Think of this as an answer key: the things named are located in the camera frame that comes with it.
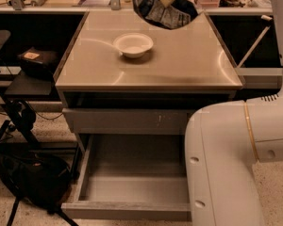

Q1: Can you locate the blue chip bag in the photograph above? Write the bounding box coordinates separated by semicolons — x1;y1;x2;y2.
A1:
133;0;198;30

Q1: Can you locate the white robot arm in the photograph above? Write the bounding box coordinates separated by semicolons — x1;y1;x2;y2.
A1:
185;0;283;226

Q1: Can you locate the grey drawer cabinet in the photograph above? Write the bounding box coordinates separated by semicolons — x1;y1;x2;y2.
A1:
53;10;245;153

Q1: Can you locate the closed grey upper drawer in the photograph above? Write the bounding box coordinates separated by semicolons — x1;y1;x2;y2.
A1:
63;108;191;135

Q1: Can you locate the open grey lower drawer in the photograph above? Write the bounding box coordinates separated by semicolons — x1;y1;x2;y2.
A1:
62;135;191;221

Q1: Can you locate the white paper bowl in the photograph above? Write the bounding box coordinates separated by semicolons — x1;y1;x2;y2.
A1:
113;33;154;58

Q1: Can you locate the black box with label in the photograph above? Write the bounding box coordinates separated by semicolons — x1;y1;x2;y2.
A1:
17;47;59;81

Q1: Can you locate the black side shelf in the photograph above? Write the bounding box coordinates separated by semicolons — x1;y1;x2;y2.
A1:
5;71;52;96

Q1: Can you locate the black backpack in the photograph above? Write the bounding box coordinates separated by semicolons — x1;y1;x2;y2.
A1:
0;153;72;213

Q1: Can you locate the white rod with handle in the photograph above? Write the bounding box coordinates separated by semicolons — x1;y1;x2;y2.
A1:
237;15;273;69

